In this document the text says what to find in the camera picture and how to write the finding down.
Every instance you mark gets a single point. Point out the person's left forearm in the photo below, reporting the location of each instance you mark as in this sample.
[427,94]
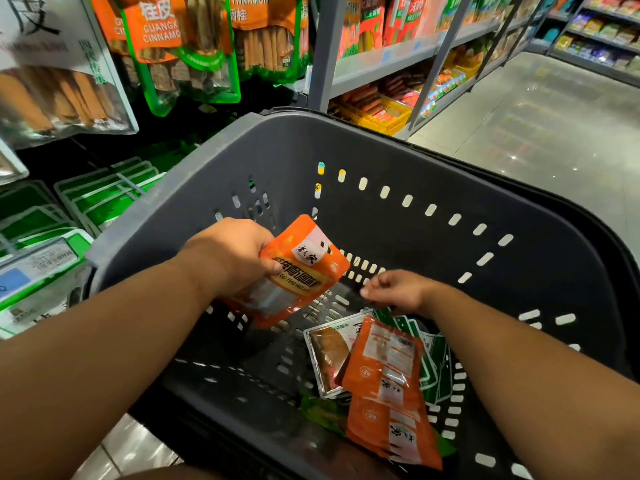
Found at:
[100,375]

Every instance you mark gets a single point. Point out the row of red orange packets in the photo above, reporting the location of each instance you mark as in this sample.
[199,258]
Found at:
[400,15]

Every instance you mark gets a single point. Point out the orange seasoning packet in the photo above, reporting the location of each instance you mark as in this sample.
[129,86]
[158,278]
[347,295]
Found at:
[305,260]

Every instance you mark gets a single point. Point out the person's right hand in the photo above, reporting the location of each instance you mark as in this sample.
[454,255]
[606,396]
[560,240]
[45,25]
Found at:
[410,292]

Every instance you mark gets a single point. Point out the clear cinnamon packets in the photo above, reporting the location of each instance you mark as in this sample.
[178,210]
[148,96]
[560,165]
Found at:
[55,85]

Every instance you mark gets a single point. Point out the green orange Guangxi cinnamon bags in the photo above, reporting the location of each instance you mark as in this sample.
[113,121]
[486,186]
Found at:
[160,45]
[265,40]

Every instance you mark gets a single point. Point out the blue white price tag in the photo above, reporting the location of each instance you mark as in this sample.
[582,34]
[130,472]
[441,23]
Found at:
[30,275]

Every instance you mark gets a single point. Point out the person's left hand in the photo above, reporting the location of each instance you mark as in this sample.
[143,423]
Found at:
[230,257]

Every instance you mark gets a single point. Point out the rows of colourful packaged goods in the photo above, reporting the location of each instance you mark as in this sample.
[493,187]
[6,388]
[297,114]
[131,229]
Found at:
[600,30]

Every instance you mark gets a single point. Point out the gray metal shelving unit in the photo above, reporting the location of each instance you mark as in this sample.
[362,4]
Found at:
[325,55]
[590,60]

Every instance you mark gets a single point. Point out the yellow display trays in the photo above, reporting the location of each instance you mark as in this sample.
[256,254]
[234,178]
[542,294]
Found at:
[375,113]

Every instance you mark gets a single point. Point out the black shopping basket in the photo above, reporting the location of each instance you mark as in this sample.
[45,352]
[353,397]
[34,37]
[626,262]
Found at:
[420,155]

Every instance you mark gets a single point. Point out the row of clear green-top packets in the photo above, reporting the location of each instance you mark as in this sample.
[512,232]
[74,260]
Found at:
[35,220]

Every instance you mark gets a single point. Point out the person's right forearm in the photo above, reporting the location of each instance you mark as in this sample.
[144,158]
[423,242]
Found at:
[550,385]

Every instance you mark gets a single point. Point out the pile of packets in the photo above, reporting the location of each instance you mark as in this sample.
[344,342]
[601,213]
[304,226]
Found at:
[385,385]

